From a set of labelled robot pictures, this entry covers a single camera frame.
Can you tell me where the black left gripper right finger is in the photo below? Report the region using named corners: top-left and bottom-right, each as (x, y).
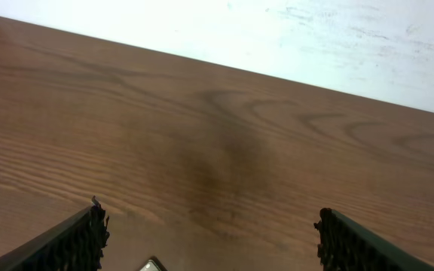
top-left (314, 208), bottom-right (434, 271)

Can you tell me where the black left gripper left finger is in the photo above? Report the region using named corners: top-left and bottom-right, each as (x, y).
top-left (0, 197), bottom-right (110, 271)

